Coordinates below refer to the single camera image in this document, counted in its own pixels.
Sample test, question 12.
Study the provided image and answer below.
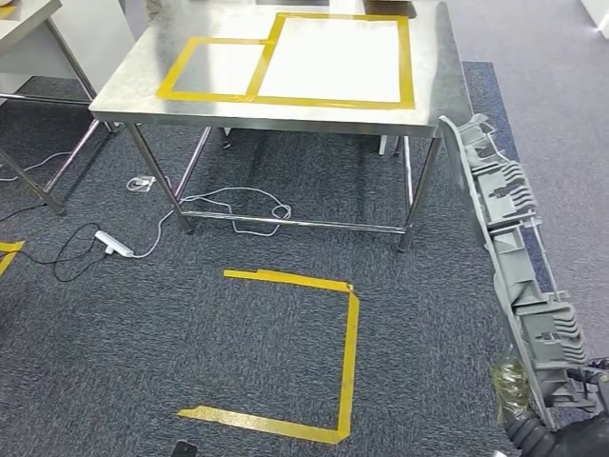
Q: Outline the white partition block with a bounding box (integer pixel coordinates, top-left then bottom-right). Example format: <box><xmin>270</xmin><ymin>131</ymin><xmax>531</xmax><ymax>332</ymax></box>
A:
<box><xmin>580</xmin><ymin>0</ymin><xmax>609</xmax><ymax>30</ymax></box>

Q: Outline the white power adapter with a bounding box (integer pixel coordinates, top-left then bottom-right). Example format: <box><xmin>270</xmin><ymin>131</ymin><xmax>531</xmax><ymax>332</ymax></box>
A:
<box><xmin>126</xmin><ymin>175</ymin><xmax>157</xmax><ymax>193</ymax></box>

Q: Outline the stainless steel workbench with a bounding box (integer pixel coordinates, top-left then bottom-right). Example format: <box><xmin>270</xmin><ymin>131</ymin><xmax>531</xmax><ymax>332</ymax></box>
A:
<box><xmin>89</xmin><ymin>0</ymin><xmax>472</xmax><ymax>253</ymax></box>

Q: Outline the grey plastic wheel hubcap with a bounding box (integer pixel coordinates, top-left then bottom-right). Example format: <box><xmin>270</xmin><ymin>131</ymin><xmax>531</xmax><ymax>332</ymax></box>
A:
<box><xmin>438</xmin><ymin>113</ymin><xmax>595</xmax><ymax>431</ymax></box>

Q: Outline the black cable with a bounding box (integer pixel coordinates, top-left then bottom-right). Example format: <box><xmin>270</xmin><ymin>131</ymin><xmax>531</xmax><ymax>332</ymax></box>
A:
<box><xmin>0</xmin><ymin>201</ymin><xmax>112</xmax><ymax>284</ymax></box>

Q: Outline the white cabinet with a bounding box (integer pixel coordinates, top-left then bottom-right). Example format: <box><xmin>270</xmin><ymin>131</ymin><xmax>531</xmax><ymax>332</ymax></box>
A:
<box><xmin>50</xmin><ymin>0</ymin><xmax>137</xmax><ymax>96</ymax></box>

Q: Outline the white cable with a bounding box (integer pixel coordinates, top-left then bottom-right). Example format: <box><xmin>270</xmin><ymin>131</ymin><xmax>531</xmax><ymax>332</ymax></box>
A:
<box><xmin>126</xmin><ymin>186</ymin><xmax>292</xmax><ymax>260</ymax></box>

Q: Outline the white power strip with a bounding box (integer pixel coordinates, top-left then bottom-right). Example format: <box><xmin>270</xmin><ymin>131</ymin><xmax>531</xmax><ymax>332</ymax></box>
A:
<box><xmin>94</xmin><ymin>229</ymin><xmax>135</xmax><ymax>259</ymax></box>

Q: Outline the yellow floor tape piece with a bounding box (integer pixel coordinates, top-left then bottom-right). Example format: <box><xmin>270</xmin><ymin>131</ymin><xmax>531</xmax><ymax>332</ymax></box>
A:
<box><xmin>0</xmin><ymin>239</ymin><xmax>26</xmax><ymax>277</ymax></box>

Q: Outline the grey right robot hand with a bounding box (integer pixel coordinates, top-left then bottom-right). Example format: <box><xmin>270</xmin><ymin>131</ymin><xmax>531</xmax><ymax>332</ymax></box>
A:
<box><xmin>490</xmin><ymin>356</ymin><xmax>609</xmax><ymax>457</ymax></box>

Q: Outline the steel side table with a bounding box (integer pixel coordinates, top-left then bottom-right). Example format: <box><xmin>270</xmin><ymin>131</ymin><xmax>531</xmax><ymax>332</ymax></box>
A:
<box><xmin>0</xmin><ymin>0</ymin><xmax>120</xmax><ymax>217</ymax></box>

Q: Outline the yellow floor tape outline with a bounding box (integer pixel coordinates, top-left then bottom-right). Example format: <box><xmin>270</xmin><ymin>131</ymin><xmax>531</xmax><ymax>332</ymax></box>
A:
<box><xmin>177</xmin><ymin>268</ymin><xmax>360</xmax><ymax>446</ymax></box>

